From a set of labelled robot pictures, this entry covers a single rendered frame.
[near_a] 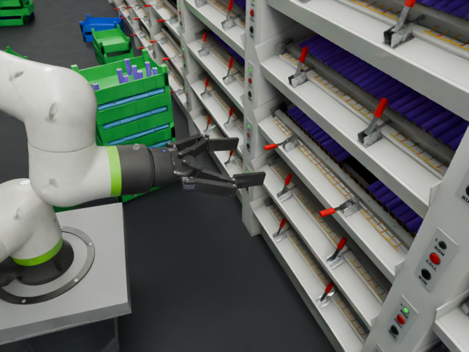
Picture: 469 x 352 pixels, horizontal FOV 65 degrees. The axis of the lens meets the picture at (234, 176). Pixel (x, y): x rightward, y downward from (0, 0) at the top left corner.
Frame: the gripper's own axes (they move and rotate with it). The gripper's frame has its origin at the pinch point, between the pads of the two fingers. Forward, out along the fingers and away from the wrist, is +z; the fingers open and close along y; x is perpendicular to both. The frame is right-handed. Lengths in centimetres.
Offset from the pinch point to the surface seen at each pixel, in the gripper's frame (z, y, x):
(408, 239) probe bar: 25.0, 26.0, -3.2
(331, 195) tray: 22.2, 6.5, -7.7
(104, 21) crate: 13, -288, -54
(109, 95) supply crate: -17, -71, -19
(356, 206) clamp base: 23.4, 13.0, -5.6
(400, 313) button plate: 21.8, 34.3, -14.7
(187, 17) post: 19, -100, 2
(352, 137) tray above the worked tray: 17.3, 9.6, 10.4
